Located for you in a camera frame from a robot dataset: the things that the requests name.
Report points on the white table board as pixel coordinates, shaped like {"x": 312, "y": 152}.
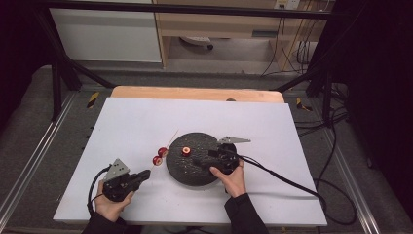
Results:
{"x": 136, "y": 123}

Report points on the office chair base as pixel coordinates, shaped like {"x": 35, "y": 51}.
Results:
{"x": 198, "y": 40}

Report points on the black metal frame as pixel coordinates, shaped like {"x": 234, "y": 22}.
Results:
{"x": 181, "y": 8}

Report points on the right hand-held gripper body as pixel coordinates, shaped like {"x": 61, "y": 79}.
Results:
{"x": 225, "y": 159}

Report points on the thin bamboo skewer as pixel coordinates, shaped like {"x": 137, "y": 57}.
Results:
{"x": 172, "y": 138}

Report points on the aluminium floor rail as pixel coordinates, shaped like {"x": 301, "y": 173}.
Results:
{"x": 350, "y": 172}
{"x": 35, "y": 156}

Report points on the black curtain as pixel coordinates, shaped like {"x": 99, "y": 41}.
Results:
{"x": 380, "y": 81}
{"x": 19, "y": 48}

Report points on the white cabinet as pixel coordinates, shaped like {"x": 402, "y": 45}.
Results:
{"x": 104, "y": 35}

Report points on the person's left hand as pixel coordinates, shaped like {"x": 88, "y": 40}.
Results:
{"x": 112, "y": 209}

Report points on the white wall socket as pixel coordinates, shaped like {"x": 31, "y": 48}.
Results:
{"x": 287, "y": 4}

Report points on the wooden table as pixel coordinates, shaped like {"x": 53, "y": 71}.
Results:
{"x": 181, "y": 93}

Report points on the round black plate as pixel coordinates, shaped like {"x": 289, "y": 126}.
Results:
{"x": 181, "y": 169}

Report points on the red cored hawthorn fruit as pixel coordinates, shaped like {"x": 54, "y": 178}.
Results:
{"x": 162, "y": 151}
{"x": 186, "y": 150}
{"x": 157, "y": 160}

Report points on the light wooden desk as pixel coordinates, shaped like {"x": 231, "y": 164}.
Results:
{"x": 220, "y": 26}

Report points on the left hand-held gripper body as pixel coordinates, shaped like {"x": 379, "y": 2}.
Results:
{"x": 118, "y": 187}

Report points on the person's right hand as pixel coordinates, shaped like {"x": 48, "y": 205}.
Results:
{"x": 235, "y": 183}

